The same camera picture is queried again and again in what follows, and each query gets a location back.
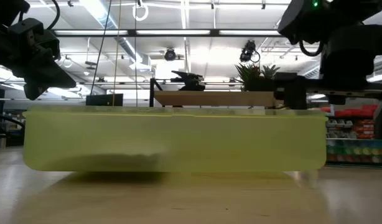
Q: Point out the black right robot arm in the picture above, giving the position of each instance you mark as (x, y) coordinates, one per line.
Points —
(334, 18)

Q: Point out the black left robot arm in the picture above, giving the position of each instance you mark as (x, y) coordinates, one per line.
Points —
(4, 9)

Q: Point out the yellow translucent pencil case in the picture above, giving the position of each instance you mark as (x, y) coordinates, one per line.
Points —
(209, 140)

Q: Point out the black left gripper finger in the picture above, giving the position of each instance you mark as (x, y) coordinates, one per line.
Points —
(58, 73)
(55, 84)

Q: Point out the potted succulent plant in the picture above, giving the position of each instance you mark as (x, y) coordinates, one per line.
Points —
(253, 79)

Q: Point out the round black ceiling camera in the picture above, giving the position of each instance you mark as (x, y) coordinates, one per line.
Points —
(170, 55)

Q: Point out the wooden shelf riser black legs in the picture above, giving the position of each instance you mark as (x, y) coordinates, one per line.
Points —
(209, 98)

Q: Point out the black overhead crossbar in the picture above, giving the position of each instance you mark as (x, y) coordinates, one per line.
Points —
(132, 32)

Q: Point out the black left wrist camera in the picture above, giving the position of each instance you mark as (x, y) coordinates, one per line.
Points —
(32, 40)

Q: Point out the black monitor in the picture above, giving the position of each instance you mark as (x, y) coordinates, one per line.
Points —
(104, 100)

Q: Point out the shelving with red bins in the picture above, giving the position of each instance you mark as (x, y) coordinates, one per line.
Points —
(362, 112)

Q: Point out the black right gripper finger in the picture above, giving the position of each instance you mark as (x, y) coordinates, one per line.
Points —
(295, 93)

